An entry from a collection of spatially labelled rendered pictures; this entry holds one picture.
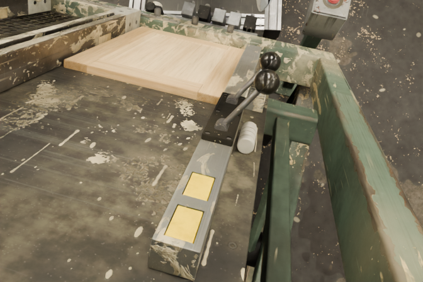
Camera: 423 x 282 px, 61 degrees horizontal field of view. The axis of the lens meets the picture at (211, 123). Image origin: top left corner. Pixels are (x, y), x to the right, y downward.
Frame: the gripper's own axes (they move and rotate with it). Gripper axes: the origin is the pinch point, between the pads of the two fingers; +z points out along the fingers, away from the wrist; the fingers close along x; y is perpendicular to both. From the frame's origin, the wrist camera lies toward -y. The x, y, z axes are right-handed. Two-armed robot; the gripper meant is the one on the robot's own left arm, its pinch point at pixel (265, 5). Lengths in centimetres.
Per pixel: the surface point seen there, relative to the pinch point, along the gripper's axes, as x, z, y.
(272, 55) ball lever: 9.2, 3.4, -8.2
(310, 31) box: -60, 31, 11
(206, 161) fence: 32.4, 8.4, -13.3
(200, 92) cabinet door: 10.2, 19.2, 5.6
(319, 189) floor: -82, 124, -14
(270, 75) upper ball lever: 19.4, -0.1, -13.6
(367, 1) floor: -169, 53, 22
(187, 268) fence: 46, 6, -22
